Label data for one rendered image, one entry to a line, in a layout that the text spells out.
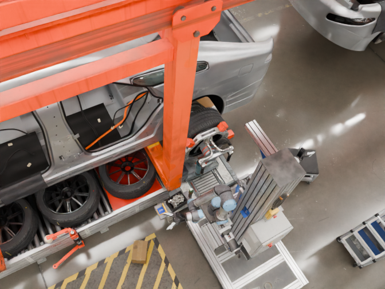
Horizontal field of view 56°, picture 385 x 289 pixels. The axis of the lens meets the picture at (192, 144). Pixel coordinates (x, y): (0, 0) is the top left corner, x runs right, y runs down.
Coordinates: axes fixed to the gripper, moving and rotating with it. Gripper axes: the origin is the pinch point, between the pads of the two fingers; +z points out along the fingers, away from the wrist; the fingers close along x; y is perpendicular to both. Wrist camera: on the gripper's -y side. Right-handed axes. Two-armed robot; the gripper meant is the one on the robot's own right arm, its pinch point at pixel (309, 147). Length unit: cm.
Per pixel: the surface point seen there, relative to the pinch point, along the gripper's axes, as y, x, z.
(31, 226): 55, -157, -249
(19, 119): -1, -240, -193
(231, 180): 108, -65, -34
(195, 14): -187, -46, -114
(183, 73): -135, -60, -112
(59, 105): -78, -151, -171
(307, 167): 90, -5, 41
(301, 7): 8, -155, 201
